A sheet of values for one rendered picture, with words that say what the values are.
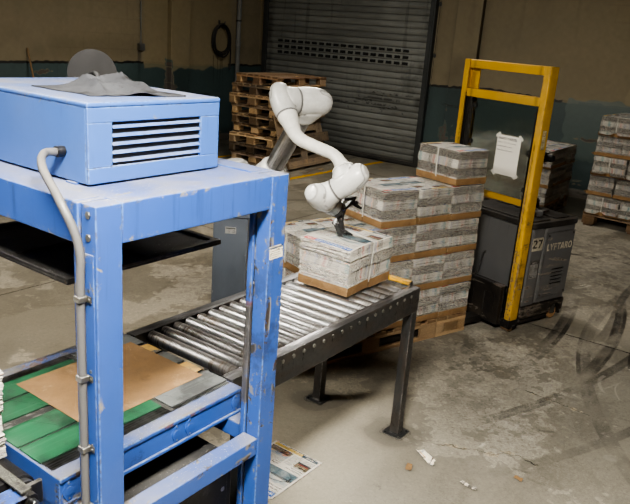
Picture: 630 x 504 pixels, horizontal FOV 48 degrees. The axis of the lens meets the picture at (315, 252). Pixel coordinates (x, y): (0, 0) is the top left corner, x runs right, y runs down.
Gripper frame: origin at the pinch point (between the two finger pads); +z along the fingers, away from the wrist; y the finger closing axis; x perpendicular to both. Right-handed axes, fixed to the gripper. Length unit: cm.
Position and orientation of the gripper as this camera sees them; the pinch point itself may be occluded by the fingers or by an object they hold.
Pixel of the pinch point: (354, 220)
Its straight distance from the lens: 339.4
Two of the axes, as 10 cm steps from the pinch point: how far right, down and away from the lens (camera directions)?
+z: 5.0, 2.7, 8.3
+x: 8.0, 2.3, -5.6
